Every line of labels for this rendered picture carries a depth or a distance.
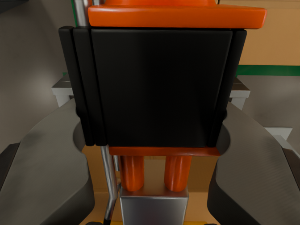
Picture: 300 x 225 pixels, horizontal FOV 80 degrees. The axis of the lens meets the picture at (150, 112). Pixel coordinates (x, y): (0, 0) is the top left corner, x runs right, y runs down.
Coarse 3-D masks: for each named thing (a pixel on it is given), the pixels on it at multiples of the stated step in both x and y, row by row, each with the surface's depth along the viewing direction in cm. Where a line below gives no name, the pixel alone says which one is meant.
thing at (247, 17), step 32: (96, 32) 8; (128, 32) 8; (160, 32) 8; (192, 32) 8; (224, 32) 8; (96, 64) 8; (128, 64) 8; (160, 64) 8; (192, 64) 8; (224, 64) 8; (128, 96) 9; (160, 96) 9; (192, 96) 9; (224, 96) 9; (128, 128) 10; (160, 128) 10; (192, 128) 10
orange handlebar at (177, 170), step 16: (112, 0) 8; (128, 0) 8; (144, 0) 8; (160, 0) 8; (176, 0) 8; (192, 0) 8; (208, 0) 8; (128, 160) 14; (176, 160) 14; (128, 176) 15; (176, 176) 15
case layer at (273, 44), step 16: (224, 0) 55; (240, 0) 55; (256, 0) 55; (272, 0) 55; (288, 0) 55; (272, 16) 57; (288, 16) 57; (256, 32) 59; (272, 32) 59; (288, 32) 59; (256, 48) 62; (272, 48) 62; (288, 48) 62; (240, 64) 65; (256, 64) 65; (272, 64) 65; (288, 64) 65
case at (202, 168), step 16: (96, 160) 47; (192, 160) 47; (208, 160) 47; (96, 176) 43; (192, 176) 43; (208, 176) 43; (96, 192) 39; (192, 192) 39; (96, 208) 42; (192, 208) 42; (80, 224) 46
